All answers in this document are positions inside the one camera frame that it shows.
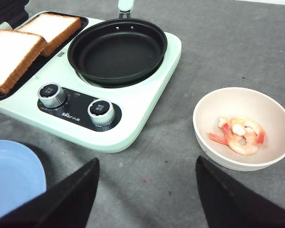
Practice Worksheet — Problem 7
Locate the right silver control knob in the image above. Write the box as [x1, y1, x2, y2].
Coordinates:
[87, 99, 115, 127]

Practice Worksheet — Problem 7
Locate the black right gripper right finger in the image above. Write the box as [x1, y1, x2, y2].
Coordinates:
[195, 156, 285, 228]

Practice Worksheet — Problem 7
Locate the pink cooked shrimp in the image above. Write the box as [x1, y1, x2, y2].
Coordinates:
[208, 117, 265, 156]

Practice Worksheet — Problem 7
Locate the black frying pan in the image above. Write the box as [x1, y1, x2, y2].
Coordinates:
[67, 0, 168, 87]

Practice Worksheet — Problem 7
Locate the bread slice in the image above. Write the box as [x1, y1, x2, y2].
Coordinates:
[18, 13, 82, 57]
[0, 29, 47, 94]

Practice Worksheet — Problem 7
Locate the mint green breakfast maker base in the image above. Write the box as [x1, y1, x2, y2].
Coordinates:
[0, 10, 182, 153]

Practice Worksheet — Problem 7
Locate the left silver control knob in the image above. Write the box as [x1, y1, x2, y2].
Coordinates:
[38, 83, 67, 108]

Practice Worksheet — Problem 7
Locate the silver control knob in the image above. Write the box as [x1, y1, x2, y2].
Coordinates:
[87, 99, 115, 127]
[38, 83, 67, 108]

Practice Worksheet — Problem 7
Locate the breakfast maker hinged lid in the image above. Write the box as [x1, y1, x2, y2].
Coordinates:
[0, 0, 29, 29]

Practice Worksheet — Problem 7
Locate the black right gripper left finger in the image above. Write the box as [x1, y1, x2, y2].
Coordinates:
[0, 158, 100, 228]

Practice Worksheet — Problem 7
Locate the blue plate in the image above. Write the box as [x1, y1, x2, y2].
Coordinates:
[0, 140, 47, 218]

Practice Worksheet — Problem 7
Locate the beige ribbed bowl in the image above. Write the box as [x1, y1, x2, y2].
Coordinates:
[192, 87, 285, 171]

